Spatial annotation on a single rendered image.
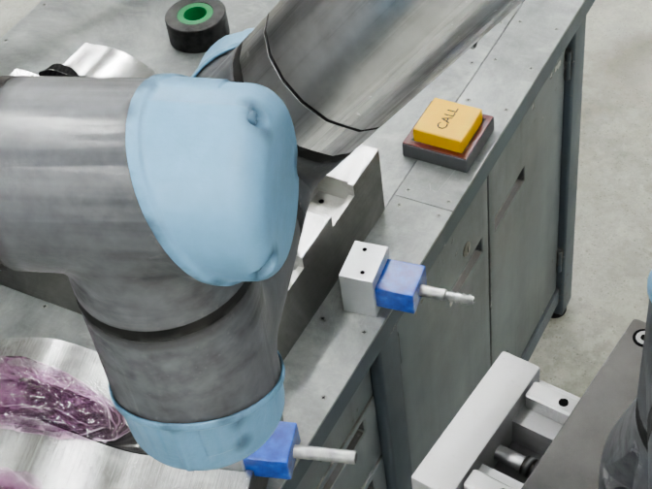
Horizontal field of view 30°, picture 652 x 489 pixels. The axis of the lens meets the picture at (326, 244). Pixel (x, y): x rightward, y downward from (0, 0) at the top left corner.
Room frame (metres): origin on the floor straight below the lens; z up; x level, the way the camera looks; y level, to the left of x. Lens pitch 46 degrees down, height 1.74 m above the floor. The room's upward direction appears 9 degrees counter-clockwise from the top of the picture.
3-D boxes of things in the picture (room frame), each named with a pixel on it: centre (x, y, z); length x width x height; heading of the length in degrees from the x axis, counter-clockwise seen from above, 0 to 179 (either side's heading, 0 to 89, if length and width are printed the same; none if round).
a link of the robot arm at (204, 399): (0.36, 0.06, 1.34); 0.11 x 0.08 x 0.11; 164
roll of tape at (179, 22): (1.32, 0.12, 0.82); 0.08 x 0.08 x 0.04
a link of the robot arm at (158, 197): (0.35, 0.07, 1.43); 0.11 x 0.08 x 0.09; 74
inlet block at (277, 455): (0.62, 0.07, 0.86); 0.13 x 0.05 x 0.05; 73
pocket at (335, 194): (0.89, 0.00, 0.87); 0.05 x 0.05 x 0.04; 55
